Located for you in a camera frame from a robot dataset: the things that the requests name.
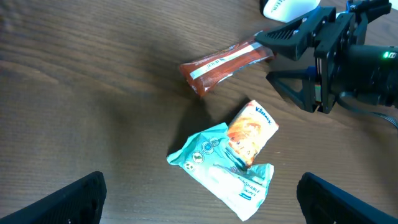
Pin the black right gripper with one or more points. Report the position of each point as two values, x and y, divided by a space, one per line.
345 64

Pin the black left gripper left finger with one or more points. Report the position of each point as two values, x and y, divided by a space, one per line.
79 202

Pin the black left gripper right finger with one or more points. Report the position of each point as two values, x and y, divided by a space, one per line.
322 202

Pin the orange Kleenex tissue pack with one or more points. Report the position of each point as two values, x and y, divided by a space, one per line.
249 132

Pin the orange snack bar wrapper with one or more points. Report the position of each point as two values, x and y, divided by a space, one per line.
205 73

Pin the teal flushable wipes packet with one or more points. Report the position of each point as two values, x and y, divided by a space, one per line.
207 157

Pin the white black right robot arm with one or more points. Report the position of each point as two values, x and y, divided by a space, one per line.
343 62

